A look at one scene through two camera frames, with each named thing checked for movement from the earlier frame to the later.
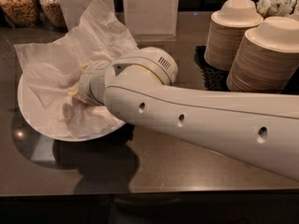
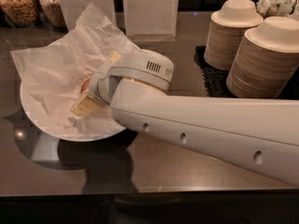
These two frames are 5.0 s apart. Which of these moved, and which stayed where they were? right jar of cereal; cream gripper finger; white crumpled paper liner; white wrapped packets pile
Moved: cream gripper finger
Stayed: white wrapped packets pile; white crumpled paper liner; right jar of cereal
